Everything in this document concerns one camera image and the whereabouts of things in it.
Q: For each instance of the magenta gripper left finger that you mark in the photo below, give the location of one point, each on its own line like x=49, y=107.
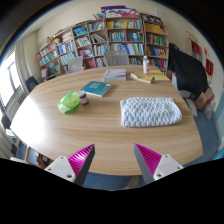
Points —
x=75, y=167

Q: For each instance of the grey office chair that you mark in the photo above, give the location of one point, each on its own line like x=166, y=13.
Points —
x=115, y=58

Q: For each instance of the clear plastic bottle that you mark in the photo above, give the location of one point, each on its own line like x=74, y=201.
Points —
x=145, y=65

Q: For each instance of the dark blue chair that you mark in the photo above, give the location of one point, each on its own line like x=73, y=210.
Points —
x=31, y=83

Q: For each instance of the large wooden bookshelf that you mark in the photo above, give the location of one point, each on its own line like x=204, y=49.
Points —
x=91, y=39

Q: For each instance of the black cloth covered object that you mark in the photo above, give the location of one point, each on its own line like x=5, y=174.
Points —
x=190, y=73

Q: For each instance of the green plastic bag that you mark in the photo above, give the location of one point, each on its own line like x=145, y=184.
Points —
x=69, y=102

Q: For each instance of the cardboard box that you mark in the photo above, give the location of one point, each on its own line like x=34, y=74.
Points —
x=204, y=99

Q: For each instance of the grey book stack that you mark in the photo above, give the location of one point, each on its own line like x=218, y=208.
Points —
x=115, y=75

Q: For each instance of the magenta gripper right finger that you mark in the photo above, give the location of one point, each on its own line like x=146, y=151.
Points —
x=154, y=166

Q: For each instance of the yellow paper sheet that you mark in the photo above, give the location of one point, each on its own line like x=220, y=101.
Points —
x=159, y=76

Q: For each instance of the teal book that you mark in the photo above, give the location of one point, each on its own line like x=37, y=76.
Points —
x=96, y=88

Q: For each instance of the yellow notebook stack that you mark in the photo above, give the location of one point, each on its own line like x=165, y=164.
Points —
x=142, y=77

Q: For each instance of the white office chair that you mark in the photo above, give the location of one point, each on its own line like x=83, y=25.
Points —
x=75, y=64

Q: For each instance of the white textured folded towel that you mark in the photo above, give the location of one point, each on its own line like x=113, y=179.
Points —
x=149, y=112

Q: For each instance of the colourful poster on shelf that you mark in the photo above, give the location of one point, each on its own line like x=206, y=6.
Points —
x=119, y=11

